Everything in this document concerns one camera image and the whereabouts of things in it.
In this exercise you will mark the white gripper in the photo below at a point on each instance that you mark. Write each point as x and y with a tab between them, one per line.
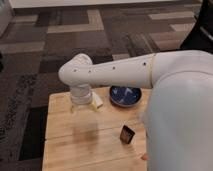
81	95

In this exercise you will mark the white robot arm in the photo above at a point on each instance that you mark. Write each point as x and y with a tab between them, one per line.
179	115

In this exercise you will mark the blue ceramic bowl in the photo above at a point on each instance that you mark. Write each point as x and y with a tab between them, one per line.
125	96

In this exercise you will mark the dark brown eraser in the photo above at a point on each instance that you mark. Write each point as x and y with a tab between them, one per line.
126	134

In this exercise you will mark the white rectangular sponge block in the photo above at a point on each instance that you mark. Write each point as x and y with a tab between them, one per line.
96	100

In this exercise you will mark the orange carrot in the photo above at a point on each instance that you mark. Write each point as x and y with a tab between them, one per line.
144	157

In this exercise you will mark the dark chair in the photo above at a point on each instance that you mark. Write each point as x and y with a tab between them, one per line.
201	35

